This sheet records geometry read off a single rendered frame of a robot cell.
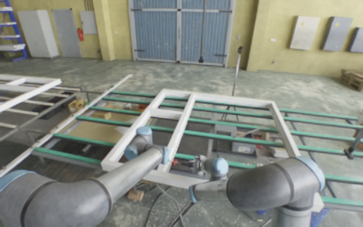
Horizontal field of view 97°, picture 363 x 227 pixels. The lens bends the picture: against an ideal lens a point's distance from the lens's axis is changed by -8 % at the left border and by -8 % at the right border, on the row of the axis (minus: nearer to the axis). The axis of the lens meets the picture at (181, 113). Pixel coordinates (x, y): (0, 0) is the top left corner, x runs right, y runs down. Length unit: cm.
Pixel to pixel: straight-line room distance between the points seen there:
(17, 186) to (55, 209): 12
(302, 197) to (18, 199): 69
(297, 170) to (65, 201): 57
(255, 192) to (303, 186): 13
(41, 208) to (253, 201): 49
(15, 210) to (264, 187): 57
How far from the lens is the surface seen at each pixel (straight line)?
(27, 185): 53
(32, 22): 1053
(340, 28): 820
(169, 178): 124
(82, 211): 47
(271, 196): 54
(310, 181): 60
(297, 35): 766
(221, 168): 106
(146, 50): 798
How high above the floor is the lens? 189
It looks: 30 degrees down
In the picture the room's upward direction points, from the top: 1 degrees clockwise
